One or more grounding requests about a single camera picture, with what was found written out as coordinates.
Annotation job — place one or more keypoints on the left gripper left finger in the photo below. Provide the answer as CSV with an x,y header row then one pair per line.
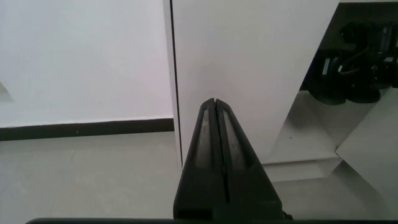
x,y
189,189

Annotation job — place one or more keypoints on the white cabinet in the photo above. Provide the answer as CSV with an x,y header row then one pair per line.
x,y
245,53

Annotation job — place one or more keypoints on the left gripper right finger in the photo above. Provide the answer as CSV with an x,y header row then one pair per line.
x,y
252,189

